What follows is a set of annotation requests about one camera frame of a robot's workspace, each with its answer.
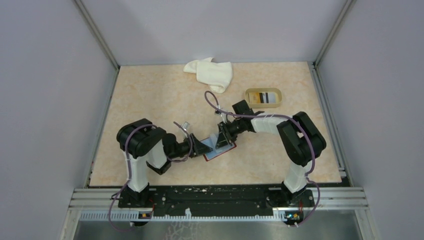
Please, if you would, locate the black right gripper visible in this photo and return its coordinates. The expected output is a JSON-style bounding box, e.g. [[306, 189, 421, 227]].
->
[[215, 118, 245, 150]]

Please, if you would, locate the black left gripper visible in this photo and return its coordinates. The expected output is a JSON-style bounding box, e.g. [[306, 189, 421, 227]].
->
[[169, 132, 213, 160]]

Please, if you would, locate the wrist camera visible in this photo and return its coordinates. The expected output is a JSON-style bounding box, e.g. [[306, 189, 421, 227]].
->
[[214, 108, 229, 124], [181, 121, 190, 131]]

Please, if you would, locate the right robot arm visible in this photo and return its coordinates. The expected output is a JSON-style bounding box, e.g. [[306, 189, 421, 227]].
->
[[215, 100, 327, 206]]

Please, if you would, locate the beige oval tray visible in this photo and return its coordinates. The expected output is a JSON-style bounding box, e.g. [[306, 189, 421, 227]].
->
[[244, 87, 283, 109]]

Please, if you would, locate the white folded cloth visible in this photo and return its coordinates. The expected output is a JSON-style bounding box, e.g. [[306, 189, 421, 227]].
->
[[183, 57, 233, 94]]

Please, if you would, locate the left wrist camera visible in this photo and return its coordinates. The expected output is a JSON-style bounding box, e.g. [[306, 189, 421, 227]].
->
[[181, 121, 190, 131]]

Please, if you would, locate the gold VIP card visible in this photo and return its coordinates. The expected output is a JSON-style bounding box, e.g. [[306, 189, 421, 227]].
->
[[249, 92, 262, 104]]

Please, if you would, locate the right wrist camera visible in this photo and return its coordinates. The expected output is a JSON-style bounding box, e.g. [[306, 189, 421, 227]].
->
[[214, 108, 229, 124]]

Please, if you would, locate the black striped card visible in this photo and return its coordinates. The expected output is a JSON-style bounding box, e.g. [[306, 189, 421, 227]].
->
[[260, 92, 277, 104]]

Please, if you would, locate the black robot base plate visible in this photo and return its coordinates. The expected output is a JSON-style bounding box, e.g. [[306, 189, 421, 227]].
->
[[117, 183, 315, 217]]

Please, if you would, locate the red leather card holder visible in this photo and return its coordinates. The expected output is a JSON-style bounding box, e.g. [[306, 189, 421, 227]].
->
[[200, 134, 237, 162]]

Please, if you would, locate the aluminium frame rail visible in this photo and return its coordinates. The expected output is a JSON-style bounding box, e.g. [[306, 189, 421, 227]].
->
[[68, 185, 369, 222]]

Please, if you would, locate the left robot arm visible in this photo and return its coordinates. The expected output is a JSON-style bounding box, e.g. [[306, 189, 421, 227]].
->
[[116, 118, 214, 207]]

